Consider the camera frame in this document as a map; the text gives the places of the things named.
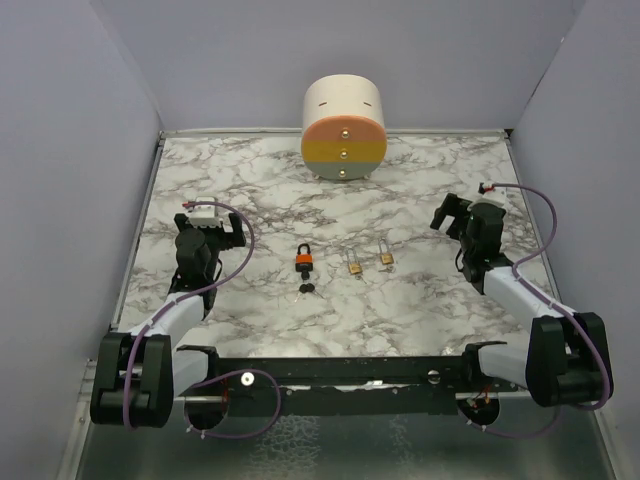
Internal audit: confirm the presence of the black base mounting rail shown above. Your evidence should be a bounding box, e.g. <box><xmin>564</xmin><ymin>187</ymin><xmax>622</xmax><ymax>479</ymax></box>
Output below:
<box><xmin>177</xmin><ymin>342</ymin><xmax>521</xmax><ymax>419</ymax></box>

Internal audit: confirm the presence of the brass long-shackle padlock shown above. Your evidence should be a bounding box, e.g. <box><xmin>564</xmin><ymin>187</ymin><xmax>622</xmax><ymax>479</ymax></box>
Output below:
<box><xmin>345</xmin><ymin>247</ymin><xmax>362</xmax><ymax>276</ymax></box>
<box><xmin>378</xmin><ymin>238</ymin><xmax>394</xmax><ymax>266</ymax></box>

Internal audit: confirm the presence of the round three-drawer storage box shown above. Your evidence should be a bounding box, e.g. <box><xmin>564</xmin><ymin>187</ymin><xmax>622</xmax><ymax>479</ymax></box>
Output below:
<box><xmin>301</xmin><ymin>74</ymin><xmax>387</xmax><ymax>181</ymax></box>

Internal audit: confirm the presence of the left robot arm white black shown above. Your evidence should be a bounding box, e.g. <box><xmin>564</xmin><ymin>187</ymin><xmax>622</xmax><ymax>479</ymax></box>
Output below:
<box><xmin>90</xmin><ymin>201</ymin><xmax>255</xmax><ymax>429</ymax></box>

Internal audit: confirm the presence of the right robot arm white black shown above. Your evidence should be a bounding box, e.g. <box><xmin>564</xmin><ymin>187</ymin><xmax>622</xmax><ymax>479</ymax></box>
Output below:
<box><xmin>430</xmin><ymin>184</ymin><xmax>614</xmax><ymax>410</ymax></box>

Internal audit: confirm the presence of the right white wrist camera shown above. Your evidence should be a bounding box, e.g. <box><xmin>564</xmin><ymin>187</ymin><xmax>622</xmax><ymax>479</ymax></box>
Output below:
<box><xmin>476</xmin><ymin>182</ymin><xmax>507</xmax><ymax>208</ymax></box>

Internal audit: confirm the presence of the black-headed key pair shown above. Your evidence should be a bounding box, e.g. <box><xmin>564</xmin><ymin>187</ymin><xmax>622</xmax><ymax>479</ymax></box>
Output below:
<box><xmin>294</xmin><ymin>283</ymin><xmax>323</xmax><ymax>303</ymax></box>

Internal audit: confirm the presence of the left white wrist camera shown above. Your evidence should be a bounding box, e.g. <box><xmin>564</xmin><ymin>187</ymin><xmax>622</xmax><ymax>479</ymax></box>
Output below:
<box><xmin>183</xmin><ymin>196</ymin><xmax>222</xmax><ymax>228</ymax></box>

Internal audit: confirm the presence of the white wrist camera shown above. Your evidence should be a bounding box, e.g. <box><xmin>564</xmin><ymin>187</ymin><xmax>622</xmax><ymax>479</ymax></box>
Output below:
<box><xmin>476</xmin><ymin>182</ymin><xmax>507</xmax><ymax>208</ymax></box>
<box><xmin>183</xmin><ymin>196</ymin><xmax>222</xmax><ymax>228</ymax></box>

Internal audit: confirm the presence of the orange black padlock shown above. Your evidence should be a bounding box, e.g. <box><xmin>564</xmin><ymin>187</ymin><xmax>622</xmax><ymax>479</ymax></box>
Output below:
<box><xmin>295</xmin><ymin>243</ymin><xmax>314</xmax><ymax>282</ymax></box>

